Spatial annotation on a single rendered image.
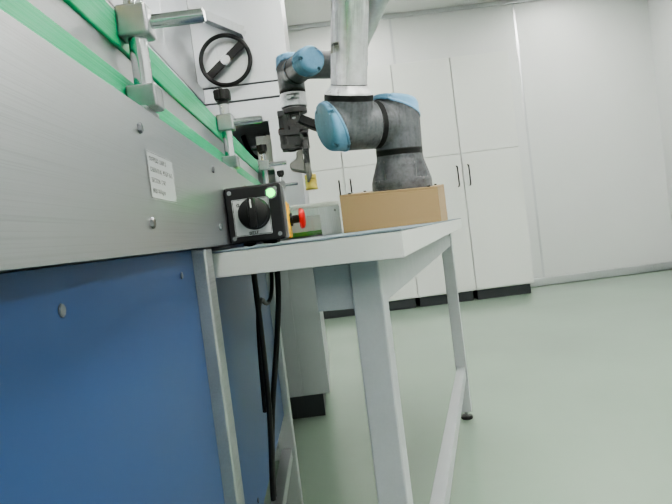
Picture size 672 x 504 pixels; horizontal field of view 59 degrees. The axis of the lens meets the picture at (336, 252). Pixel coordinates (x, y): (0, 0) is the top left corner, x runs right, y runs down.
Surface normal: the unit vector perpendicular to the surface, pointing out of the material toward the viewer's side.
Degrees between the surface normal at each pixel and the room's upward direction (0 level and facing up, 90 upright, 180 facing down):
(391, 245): 90
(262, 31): 90
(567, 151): 90
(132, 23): 90
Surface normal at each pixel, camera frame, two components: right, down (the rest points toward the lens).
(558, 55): 0.02, 0.03
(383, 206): -0.25, 0.07
